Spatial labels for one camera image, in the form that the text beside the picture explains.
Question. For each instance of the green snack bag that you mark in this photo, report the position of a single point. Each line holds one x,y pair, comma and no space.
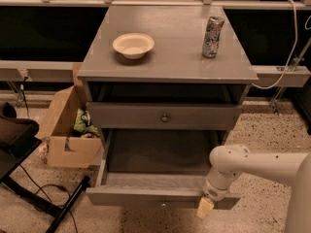
83,125

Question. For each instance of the grey top drawer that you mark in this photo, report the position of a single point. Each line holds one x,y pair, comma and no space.
163,116

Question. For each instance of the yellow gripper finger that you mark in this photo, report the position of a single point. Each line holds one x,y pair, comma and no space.
206,205

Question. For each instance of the brown cardboard box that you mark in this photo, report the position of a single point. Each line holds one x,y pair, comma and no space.
65,147

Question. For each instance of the grey drawer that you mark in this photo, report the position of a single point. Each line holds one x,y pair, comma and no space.
153,168
163,116

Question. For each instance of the crushed drink can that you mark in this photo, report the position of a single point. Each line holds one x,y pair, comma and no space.
212,36

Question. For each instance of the grey drawer cabinet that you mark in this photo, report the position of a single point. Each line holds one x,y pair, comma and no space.
174,71

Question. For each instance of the black stand with base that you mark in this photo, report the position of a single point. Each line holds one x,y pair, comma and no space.
17,141

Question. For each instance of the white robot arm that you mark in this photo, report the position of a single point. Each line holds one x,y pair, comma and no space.
290,168

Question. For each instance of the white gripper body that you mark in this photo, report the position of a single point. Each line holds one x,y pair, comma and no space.
212,193

